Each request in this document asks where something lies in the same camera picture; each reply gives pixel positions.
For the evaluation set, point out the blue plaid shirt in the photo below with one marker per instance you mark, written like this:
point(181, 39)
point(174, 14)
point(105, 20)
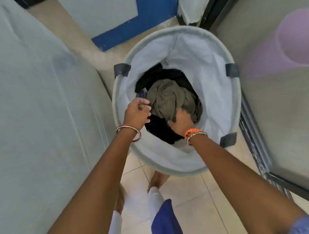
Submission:
point(142, 94)

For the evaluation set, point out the thin multicolour bangle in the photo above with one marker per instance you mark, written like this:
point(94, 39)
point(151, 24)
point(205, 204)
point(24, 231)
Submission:
point(128, 125)

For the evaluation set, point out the white trouser leg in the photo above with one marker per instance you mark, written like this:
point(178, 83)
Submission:
point(154, 200)
point(116, 224)

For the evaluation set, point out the olive printed t-shirt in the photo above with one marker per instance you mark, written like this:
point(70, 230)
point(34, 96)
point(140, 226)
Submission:
point(166, 96)

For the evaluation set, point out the person's right forearm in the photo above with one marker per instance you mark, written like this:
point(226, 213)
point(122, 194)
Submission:
point(241, 188)

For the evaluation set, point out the white blue washing machine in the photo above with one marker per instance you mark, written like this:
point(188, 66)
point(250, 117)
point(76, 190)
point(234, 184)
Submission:
point(48, 120)

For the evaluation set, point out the person's left forearm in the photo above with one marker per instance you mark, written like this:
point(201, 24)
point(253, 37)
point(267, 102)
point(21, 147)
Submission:
point(96, 188)

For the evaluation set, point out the black clothes heap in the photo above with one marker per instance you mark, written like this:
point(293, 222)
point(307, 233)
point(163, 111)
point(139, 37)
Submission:
point(157, 127)

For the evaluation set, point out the person's bare foot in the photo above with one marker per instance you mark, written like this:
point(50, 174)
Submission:
point(157, 179)
point(120, 197)

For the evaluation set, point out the person's right hand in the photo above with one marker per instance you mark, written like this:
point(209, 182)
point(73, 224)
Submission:
point(183, 123)

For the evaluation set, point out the beaded green red bangle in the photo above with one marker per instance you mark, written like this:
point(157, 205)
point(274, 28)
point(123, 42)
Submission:
point(196, 133)

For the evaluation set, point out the person's blue tunic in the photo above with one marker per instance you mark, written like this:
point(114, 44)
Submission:
point(166, 219)

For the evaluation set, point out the white round laundry hamper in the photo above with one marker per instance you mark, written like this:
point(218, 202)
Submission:
point(205, 60)

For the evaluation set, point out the person's left hand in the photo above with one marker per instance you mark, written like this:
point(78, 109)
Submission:
point(136, 114)

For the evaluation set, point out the pink bucket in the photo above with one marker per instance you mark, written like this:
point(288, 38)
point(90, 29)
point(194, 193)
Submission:
point(289, 43)

